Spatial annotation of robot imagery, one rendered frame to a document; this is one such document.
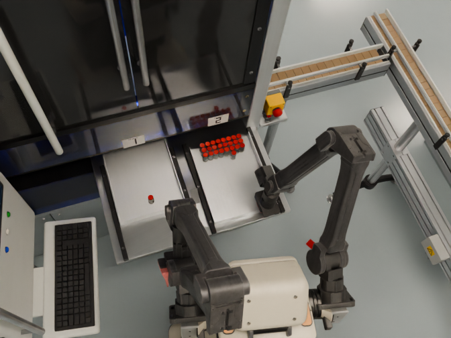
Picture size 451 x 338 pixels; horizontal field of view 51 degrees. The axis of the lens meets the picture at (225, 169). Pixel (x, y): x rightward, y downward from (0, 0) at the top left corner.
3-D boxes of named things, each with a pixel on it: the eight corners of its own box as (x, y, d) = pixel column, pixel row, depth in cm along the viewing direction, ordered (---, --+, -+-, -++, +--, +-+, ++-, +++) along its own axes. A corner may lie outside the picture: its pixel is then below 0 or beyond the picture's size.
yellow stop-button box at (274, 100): (260, 102, 200) (262, 92, 193) (276, 98, 201) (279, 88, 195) (266, 117, 197) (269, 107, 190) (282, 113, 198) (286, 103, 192)
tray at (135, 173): (101, 149, 194) (99, 145, 190) (162, 133, 199) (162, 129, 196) (121, 225, 180) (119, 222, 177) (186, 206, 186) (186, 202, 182)
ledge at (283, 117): (248, 102, 211) (249, 99, 209) (275, 95, 214) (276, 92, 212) (260, 127, 206) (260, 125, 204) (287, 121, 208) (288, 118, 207)
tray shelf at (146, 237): (89, 155, 194) (88, 153, 193) (249, 114, 208) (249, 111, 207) (117, 265, 176) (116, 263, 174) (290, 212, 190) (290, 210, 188)
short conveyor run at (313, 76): (250, 113, 211) (255, 92, 197) (239, 85, 217) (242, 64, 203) (385, 78, 224) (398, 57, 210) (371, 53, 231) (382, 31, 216)
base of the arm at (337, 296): (316, 310, 139) (356, 306, 140) (316, 284, 138) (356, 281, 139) (308, 296, 148) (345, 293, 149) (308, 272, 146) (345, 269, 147)
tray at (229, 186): (188, 150, 196) (188, 146, 193) (247, 135, 201) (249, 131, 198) (213, 225, 183) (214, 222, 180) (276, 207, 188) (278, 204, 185)
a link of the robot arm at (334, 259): (328, 286, 139) (342, 282, 141) (328, 253, 137) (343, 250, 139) (309, 275, 147) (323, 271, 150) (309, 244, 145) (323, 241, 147)
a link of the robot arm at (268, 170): (271, 188, 159) (292, 184, 163) (260, 158, 164) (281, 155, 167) (258, 203, 169) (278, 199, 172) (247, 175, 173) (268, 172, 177)
